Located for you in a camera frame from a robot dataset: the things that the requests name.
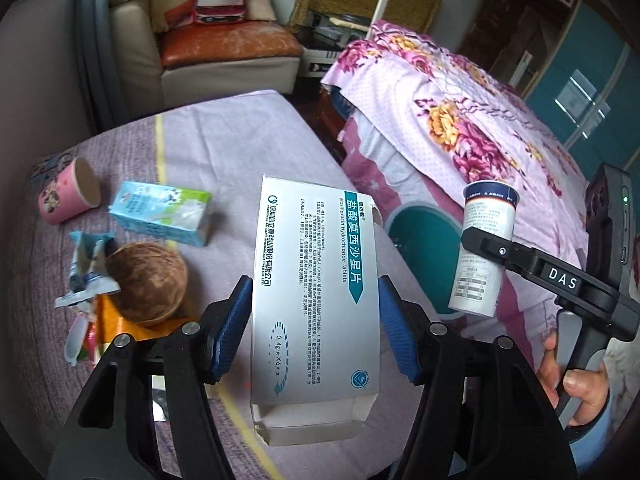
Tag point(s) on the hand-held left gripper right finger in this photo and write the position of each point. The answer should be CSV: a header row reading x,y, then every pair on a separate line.
x,y
395,325

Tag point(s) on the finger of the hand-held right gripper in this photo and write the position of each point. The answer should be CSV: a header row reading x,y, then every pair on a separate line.
x,y
520,255

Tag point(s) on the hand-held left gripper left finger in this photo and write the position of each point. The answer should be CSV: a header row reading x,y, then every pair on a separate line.
x,y
232,325

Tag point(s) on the white plastic bottle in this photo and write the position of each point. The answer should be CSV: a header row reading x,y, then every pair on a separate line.
x,y
485,215

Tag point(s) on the white medicine box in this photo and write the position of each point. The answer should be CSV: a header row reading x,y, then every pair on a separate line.
x,y
320,310

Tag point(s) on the person's right hand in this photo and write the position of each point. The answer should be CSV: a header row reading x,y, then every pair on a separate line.
x,y
585,390

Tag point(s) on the pink printed bed sheet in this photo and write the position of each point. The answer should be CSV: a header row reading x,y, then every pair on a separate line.
x,y
520,325

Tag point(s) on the brown coconut shell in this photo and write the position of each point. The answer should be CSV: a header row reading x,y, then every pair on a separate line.
x,y
145,280

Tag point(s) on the yellow wrapper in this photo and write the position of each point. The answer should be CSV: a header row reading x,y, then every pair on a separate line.
x,y
112,322

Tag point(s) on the blue green milk carton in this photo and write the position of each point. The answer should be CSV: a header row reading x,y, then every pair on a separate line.
x,y
160,212

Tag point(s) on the blue white snack wrapper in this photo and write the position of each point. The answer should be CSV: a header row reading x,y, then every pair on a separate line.
x,y
87,270

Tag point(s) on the pink floral quilt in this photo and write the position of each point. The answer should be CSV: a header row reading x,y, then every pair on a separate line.
x,y
450,110

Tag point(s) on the teal cabinet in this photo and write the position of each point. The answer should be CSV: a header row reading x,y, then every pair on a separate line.
x,y
590,90

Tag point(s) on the purple cloth with yellow stripe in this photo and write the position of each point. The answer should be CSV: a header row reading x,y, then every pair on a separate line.
x,y
225,140

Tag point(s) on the pink paper cup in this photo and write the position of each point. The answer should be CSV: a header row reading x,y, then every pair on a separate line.
x,y
60,195

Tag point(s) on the brown wooden wardrobe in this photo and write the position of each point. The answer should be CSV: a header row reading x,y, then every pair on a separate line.
x,y
520,25

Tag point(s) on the orange seat cushion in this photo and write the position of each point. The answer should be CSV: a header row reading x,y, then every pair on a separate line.
x,y
225,42

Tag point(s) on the stack of electronic devices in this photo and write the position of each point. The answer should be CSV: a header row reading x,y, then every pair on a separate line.
x,y
330,45

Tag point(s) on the cream leather armchair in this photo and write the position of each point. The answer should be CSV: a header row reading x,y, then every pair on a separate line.
x,y
135,45

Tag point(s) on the grey curtain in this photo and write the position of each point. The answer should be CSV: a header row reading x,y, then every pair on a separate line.
x,y
95,45

